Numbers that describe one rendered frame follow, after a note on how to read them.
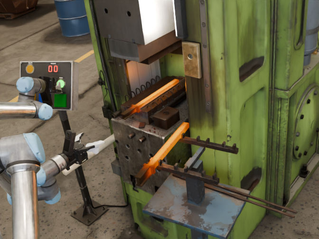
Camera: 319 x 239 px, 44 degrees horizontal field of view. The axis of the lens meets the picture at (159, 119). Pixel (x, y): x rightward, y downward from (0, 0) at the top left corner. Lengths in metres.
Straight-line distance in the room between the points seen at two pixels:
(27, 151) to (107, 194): 1.72
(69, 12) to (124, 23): 4.77
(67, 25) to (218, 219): 5.40
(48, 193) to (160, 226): 0.96
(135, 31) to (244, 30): 0.53
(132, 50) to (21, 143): 0.75
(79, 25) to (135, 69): 4.44
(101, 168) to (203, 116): 1.57
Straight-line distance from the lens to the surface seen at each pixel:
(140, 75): 2.36
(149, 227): 2.59
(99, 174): 3.34
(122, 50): 1.99
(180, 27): 1.83
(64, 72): 2.32
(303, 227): 2.80
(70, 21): 6.70
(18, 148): 1.47
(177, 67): 2.46
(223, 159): 2.11
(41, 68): 2.40
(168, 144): 1.70
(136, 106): 2.07
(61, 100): 2.31
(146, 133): 2.04
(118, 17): 1.93
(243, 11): 1.98
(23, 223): 1.41
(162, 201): 1.84
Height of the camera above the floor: 2.00
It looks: 31 degrees down
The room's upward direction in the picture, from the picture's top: 8 degrees counter-clockwise
